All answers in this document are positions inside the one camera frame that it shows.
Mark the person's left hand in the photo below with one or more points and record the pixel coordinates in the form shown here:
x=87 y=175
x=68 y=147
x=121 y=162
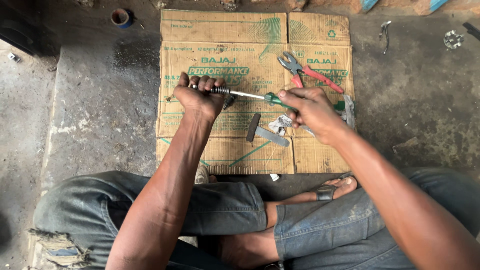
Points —
x=197 y=100

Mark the person's right hand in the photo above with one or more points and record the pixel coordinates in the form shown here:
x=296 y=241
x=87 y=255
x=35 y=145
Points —
x=314 y=112

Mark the person's left fingers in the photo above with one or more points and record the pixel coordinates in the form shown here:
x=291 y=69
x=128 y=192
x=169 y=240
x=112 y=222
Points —
x=204 y=82

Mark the metal rod with coil spring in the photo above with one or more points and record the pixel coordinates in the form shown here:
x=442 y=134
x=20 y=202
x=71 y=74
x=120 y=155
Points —
x=215 y=90

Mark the small black cylindrical part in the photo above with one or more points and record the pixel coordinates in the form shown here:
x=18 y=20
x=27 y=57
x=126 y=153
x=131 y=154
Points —
x=229 y=101

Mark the flattened printed cardboard sheet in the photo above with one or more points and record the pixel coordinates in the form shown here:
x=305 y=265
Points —
x=240 y=56

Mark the flat metal hammer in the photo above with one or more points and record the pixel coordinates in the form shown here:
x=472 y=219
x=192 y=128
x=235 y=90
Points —
x=264 y=132

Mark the crumpled white paper scrap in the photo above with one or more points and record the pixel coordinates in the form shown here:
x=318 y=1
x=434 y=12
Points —
x=280 y=123

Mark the blue tape roll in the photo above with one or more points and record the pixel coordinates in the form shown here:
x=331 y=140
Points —
x=122 y=17

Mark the person's jeans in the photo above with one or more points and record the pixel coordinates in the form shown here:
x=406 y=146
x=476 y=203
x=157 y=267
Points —
x=210 y=213

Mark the crumpled grey rag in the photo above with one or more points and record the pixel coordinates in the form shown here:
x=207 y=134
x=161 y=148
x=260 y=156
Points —
x=348 y=108

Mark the black sandal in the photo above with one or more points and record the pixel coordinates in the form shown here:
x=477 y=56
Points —
x=325 y=192

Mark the bent metal tool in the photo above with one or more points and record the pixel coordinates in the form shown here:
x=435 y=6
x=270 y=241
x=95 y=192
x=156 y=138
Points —
x=384 y=33

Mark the round toothed metal part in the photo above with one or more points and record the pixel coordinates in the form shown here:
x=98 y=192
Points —
x=453 y=39

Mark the dark flat tool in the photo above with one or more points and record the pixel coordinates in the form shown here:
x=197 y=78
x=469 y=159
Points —
x=471 y=30

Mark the small metal bracket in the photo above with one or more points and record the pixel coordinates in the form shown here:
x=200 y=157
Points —
x=14 y=57

